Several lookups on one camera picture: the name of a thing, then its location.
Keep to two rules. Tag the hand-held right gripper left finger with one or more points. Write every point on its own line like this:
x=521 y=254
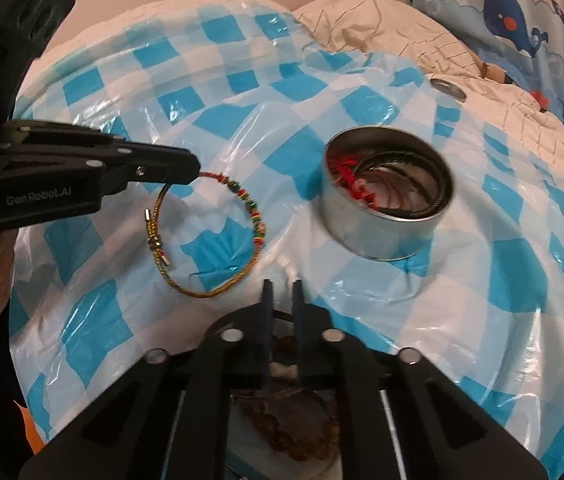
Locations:
x=266 y=320

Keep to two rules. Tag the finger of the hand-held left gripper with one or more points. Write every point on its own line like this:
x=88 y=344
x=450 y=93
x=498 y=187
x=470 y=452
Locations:
x=161 y=170
x=86 y=137

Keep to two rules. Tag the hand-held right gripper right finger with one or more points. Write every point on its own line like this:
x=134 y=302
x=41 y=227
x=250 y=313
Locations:
x=301 y=320

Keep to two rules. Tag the round metal tin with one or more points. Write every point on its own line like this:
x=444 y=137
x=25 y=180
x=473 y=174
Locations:
x=377 y=232

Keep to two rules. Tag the blue checked plastic sheet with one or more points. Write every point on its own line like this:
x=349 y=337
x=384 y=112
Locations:
x=262 y=110

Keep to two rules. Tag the person's black jacket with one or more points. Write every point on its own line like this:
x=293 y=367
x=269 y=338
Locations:
x=11 y=35

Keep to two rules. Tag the beige quilted blanket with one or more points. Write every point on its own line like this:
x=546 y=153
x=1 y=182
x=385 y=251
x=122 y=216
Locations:
x=387 y=25

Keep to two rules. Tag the round metal tin lid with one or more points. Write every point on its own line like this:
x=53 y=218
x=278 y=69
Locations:
x=449 y=91

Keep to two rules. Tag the small tan tag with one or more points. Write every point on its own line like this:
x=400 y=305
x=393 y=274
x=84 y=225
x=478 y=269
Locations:
x=494 y=71

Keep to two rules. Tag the whale print curtain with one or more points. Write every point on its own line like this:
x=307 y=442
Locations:
x=512 y=15

